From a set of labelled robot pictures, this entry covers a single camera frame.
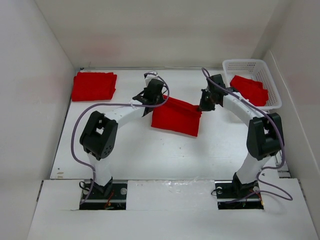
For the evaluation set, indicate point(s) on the red t-shirts in basket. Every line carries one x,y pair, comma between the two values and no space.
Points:
251,90

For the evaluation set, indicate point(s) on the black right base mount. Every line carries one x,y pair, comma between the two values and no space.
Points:
232,197

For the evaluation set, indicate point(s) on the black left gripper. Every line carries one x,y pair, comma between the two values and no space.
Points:
160,99

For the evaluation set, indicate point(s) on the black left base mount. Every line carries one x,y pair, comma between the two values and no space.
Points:
116,198

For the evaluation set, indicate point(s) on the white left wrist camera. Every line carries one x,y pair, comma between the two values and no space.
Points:
148,76

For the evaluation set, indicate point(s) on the white plastic basket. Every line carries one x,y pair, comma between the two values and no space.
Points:
252,78

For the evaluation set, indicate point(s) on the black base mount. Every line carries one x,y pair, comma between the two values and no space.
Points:
232,197
116,198

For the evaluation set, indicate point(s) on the folded red t-shirt stack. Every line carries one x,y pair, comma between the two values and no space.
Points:
93,86

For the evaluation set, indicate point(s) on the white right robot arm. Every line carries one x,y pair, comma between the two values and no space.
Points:
264,133

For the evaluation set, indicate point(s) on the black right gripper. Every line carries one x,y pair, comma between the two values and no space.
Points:
203,106

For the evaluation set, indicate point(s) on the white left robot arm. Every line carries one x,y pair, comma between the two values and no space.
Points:
99,134

